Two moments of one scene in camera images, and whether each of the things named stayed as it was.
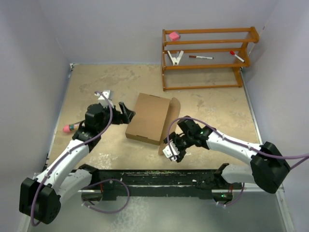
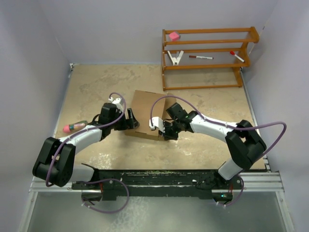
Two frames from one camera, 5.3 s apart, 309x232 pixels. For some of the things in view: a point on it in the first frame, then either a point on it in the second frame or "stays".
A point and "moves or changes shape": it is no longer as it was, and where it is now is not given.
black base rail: [138, 184] stays
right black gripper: [174, 137] -> [167, 136]
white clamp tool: [175, 61] stays
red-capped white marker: [232, 53] stays
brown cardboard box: [153, 116] moves or changes shape
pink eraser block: [174, 36] stays
